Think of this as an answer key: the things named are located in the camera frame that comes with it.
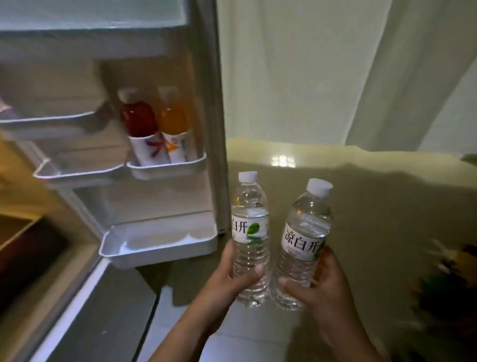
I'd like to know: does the person's right hand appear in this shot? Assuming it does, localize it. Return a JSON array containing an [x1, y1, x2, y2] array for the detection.
[[278, 246, 358, 344]]

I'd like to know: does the person's left hand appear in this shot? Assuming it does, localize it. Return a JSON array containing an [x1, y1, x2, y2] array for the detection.
[[190, 238, 265, 336]]

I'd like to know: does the clear water bottle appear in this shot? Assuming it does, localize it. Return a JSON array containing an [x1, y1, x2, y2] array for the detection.
[[231, 171, 272, 308], [271, 178, 333, 311]]

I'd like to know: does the silver refrigerator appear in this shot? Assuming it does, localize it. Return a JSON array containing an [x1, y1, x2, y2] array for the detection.
[[0, 0, 230, 362]]

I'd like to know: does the orange drink bottle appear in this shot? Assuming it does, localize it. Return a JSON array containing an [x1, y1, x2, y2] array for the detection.
[[158, 86, 198, 164]]

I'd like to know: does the red drink bottle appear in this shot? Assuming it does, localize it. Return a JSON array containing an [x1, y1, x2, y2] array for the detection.
[[117, 88, 172, 167]]

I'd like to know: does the white curtain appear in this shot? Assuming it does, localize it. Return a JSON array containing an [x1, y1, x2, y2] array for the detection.
[[216, 0, 477, 156]]

